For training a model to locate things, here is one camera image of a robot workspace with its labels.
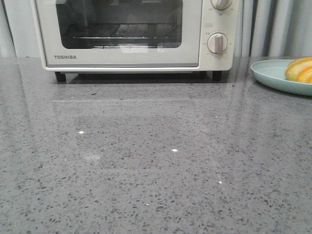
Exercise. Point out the oven glass door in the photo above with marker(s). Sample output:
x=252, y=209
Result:
x=56, y=16

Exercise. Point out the golden croissant bread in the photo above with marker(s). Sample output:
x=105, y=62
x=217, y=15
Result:
x=300, y=70

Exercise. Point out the lower cream oven knob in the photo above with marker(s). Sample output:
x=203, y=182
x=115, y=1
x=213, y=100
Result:
x=217, y=43

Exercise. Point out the cream oven knob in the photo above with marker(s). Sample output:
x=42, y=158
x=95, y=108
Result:
x=221, y=4
x=217, y=43

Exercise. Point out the cream Toshiba toaster oven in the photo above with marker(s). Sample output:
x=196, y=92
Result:
x=212, y=21

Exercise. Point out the upper cream oven knob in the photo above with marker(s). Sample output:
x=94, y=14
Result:
x=221, y=4

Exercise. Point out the light green plate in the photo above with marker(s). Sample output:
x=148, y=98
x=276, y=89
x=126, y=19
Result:
x=271, y=74

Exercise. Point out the metal wire oven rack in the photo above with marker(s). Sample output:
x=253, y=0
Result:
x=149, y=30

